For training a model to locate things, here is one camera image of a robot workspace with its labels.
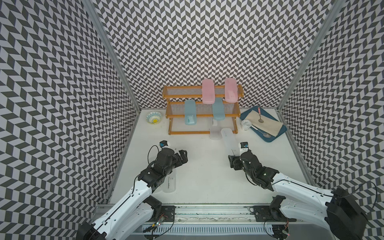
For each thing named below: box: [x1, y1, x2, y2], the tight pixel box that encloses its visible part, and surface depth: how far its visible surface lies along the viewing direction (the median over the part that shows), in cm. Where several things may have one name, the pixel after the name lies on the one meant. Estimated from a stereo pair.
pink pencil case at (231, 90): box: [224, 77, 239, 103], surface depth 88 cm
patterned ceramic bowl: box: [145, 111, 162, 125], surface depth 114 cm
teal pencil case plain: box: [212, 97, 226, 121], surface depth 96 cm
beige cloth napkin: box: [245, 109, 284, 137], surface depth 111 cm
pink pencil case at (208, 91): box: [202, 78, 215, 105], surface depth 88 cm
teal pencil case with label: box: [184, 99, 197, 126], surface depth 93 cm
